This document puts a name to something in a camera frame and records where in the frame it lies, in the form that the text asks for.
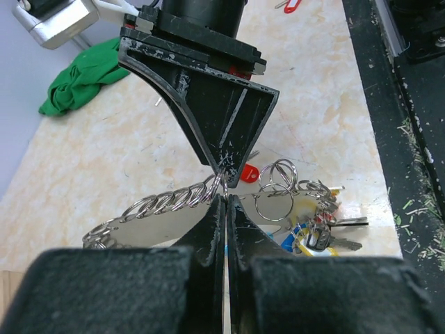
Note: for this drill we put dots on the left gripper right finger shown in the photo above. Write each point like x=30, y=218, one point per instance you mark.
x=259, y=275

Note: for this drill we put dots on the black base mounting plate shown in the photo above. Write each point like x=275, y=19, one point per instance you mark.
x=418, y=218

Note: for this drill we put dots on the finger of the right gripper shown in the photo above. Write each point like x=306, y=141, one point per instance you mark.
x=226, y=118
x=159, y=68

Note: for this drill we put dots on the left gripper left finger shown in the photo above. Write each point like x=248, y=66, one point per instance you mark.
x=206, y=272

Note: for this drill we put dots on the bunch of tagged keys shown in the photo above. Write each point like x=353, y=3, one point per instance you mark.
x=311, y=222

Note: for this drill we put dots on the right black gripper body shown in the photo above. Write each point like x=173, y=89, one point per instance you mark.
x=201, y=30

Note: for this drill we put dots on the aluminium frame rail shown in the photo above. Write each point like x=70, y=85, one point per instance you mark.
x=393, y=40

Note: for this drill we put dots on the red tagged key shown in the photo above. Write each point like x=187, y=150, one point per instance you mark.
x=250, y=173
x=288, y=6

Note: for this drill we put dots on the green crumpled cloth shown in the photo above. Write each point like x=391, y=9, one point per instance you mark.
x=83, y=79

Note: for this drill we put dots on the large keyring with blue handle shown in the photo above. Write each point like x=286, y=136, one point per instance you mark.
x=163, y=218

